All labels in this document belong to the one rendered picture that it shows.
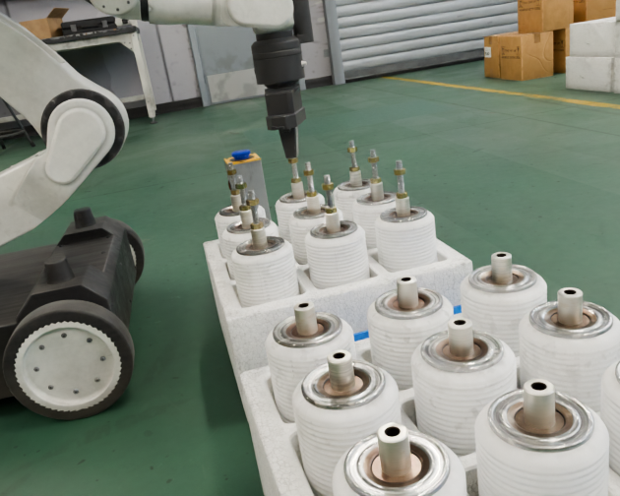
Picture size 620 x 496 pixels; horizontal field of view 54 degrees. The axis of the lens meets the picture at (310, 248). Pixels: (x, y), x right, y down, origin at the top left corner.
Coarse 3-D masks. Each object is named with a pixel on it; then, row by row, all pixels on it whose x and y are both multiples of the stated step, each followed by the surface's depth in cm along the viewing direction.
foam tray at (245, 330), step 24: (216, 240) 123; (216, 264) 110; (432, 264) 96; (456, 264) 95; (216, 288) 103; (312, 288) 94; (336, 288) 92; (360, 288) 92; (384, 288) 92; (432, 288) 95; (456, 288) 96; (240, 312) 89; (264, 312) 89; (288, 312) 90; (336, 312) 92; (360, 312) 93; (240, 336) 89; (264, 336) 90; (240, 360) 90; (264, 360) 91
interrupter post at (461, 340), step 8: (456, 320) 57; (464, 320) 57; (448, 328) 56; (456, 328) 55; (464, 328) 55; (456, 336) 56; (464, 336) 55; (472, 336) 56; (456, 344) 56; (464, 344) 56; (472, 344) 56; (456, 352) 56; (464, 352) 56; (472, 352) 57
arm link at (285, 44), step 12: (300, 0) 105; (300, 12) 106; (288, 24) 104; (300, 24) 106; (264, 36) 105; (276, 36) 105; (288, 36) 105; (300, 36) 107; (312, 36) 108; (252, 48) 107; (264, 48) 105; (276, 48) 104; (288, 48) 105; (300, 48) 108
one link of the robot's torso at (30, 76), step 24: (0, 24) 101; (0, 48) 103; (24, 48) 104; (48, 48) 113; (0, 72) 105; (24, 72) 105; (48, 72) 106; (72, 72) 111; (0, 96) 106; (24, 96) 107; (48, 96) 107; (72, 96) 107; (96, 96) 108; (120, 120) 110; (120, 144) 111
